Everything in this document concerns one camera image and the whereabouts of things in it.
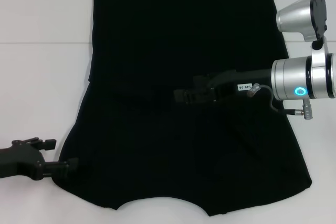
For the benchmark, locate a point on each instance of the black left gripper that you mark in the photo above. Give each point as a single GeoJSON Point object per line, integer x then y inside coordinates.
{"type": "Point", "coordinates": [18, 161]}

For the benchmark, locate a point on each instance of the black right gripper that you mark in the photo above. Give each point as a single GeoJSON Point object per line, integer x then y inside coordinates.
{"type": "Point", "coordinates": [228, 78]}

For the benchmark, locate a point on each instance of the black shirt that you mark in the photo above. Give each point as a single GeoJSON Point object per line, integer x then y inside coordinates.
{"type": "Point", "coordinates": [157, 51]}

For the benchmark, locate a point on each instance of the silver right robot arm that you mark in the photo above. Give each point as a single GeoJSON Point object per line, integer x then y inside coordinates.
{"type": "Point", "coordinates": [288, 79]}

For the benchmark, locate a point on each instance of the white numbered label sticker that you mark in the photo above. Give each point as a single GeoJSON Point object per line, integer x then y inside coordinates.
{"type": "Point", "coordinates": [244, 87]}

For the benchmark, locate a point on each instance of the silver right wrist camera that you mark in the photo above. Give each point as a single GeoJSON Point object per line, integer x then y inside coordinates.
{"type": "Point", "coordinates": [296, 16]}

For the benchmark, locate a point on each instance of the silver right camera bracket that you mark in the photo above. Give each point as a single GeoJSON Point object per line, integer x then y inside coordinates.
{"type": "Point", "coordinates": [319, 56]}

